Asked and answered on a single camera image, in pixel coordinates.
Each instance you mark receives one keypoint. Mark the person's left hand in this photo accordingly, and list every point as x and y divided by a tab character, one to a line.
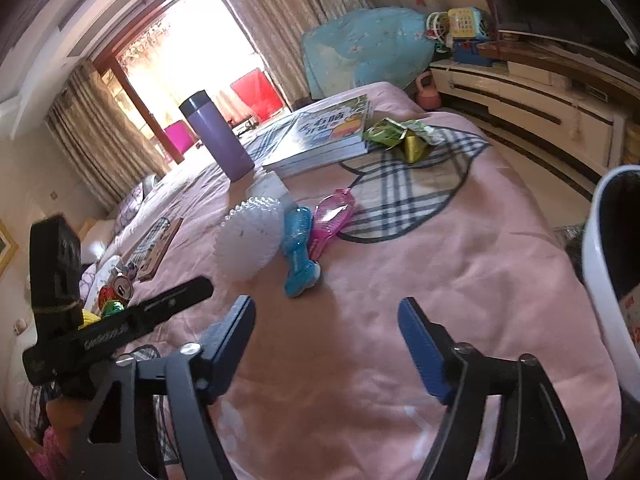
65	420

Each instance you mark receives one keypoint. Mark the stack of books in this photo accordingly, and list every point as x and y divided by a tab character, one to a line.
330	122

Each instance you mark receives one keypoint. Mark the blue toy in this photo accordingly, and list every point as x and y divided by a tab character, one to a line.
470	52

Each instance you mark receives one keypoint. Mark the white spiky brush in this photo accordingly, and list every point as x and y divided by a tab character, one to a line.
247	245

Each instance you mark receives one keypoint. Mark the magenta chair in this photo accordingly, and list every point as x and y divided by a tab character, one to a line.
177	137

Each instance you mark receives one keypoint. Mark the light blue cloth cover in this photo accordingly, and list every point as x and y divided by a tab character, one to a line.
370	45

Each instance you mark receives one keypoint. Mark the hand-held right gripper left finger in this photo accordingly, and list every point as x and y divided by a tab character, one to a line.
235	355

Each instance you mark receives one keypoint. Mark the white book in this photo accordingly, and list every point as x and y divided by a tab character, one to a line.
320	157

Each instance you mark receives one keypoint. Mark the gold foil wrapper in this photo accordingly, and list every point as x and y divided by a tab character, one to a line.
415	148

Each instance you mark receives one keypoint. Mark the red chair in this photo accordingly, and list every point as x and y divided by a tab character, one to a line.
255	92

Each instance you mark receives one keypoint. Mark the white bin with black liner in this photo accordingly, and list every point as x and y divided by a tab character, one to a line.
595	260

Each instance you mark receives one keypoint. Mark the green snack wrapper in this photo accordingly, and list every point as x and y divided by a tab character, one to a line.
387	132

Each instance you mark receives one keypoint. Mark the framed wall picture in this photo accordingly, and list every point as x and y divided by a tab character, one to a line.
5	246

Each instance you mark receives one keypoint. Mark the yellow toy telephone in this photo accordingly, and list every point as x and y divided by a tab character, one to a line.
462	22

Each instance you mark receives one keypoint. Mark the pink plastic comb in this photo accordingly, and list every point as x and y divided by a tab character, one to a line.
330	220

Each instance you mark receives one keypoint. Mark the blue plastic comb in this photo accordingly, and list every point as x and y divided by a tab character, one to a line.
300	255

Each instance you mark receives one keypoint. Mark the white paper packet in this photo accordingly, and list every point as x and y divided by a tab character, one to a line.
270	187

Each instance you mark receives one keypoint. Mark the beige patterned curtain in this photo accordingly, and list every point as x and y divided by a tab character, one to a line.
90	130
285	20

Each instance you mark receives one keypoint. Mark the metal drink can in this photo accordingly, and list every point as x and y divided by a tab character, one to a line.
121	287

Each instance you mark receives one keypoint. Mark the white television cabinet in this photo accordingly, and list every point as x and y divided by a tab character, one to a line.
525	100

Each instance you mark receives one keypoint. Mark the red snack packet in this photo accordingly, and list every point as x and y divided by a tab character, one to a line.
106	295

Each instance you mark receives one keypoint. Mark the purple thermos bottle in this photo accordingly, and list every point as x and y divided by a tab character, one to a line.
220	140

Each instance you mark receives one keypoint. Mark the wooden balcony door frame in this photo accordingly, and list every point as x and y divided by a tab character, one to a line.
150	85

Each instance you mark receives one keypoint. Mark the plaid pillow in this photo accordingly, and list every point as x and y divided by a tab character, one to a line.
135	205

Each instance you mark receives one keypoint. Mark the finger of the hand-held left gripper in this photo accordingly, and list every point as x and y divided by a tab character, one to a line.
180	297

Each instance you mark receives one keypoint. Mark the yellow plastic item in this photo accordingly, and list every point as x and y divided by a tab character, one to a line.
90	318

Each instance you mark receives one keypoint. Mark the pink blanket with plaid print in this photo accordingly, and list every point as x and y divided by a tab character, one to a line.
400	310

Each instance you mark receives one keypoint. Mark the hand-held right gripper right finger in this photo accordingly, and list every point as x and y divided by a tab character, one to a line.
422	345

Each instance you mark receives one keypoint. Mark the pink kettlebell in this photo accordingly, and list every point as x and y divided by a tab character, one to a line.
427	93

